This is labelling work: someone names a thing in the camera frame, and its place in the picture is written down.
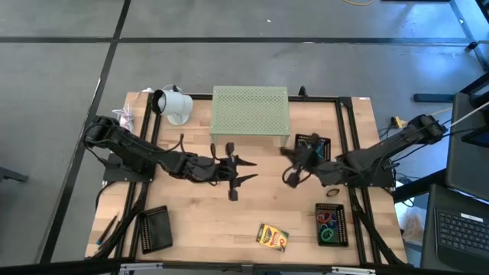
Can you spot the black aluminium table frame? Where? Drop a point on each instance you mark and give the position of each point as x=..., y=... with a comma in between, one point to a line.
x=198, y=97

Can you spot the green perforated metal riser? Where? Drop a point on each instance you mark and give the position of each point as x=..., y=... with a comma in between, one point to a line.
x=248, y=110

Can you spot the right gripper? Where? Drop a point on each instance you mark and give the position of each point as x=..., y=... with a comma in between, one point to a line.
x=321, y=168

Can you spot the black clamp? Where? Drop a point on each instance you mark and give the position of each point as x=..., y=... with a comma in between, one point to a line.
x=303, y=92

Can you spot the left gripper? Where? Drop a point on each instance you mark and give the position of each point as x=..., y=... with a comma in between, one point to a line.
x=212, y=170

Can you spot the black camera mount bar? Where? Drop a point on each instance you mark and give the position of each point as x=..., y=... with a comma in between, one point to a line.
x=57, y=267

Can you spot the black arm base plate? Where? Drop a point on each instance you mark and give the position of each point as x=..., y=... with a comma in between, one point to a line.
x=384, y=181
x=114, y=173

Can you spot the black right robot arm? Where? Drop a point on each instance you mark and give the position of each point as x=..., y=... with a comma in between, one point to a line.
x=382, y=153

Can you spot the beige crumpled bag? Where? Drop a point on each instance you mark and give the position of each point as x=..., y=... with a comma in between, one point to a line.
x=412, y=229

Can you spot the black slotted plastic basket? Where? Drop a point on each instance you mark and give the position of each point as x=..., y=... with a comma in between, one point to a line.
x=344, y=225
x=156, y=229
x=328, y=147

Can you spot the dark grey laptop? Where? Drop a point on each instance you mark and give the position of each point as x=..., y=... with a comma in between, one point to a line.
x=458, y=233

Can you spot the thin black rubber band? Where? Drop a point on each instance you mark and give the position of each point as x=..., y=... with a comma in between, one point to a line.
x=328, y=193

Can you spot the dark blue pen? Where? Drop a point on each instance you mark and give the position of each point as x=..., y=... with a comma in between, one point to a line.
x=107, y=229

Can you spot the blue rubber band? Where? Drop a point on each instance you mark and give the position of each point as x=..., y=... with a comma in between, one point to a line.
x=322, y=153

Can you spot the black chair leg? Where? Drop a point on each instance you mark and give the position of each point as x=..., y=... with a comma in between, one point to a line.
x=13, y=175

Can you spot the black floor bar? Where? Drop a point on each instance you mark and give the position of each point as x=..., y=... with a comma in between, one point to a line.
x=433, y=98

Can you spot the yellow Crayola crayon box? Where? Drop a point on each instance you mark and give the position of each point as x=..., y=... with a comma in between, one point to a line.
x=272, y=237

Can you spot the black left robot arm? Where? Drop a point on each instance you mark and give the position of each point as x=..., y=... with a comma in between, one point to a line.
x=130, y=147

